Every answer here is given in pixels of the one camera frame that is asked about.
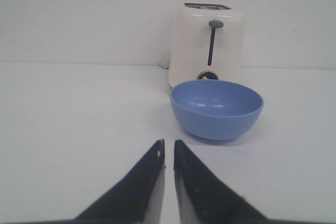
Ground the white two-slot toaster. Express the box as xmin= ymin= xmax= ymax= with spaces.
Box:
xmin=169 ymin=3 xmax=246 ymax=87

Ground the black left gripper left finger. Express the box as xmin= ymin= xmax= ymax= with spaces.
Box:
xmin=74 ymin=138 xmax=166 ymax=221

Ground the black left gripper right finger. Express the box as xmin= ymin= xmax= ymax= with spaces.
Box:
xmin=173 ymin=140 xmax=269 ymax=221

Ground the blue plastic bowl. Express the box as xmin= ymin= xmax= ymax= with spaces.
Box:
xmin=170 ymin=80 xmax=264 ymax=141

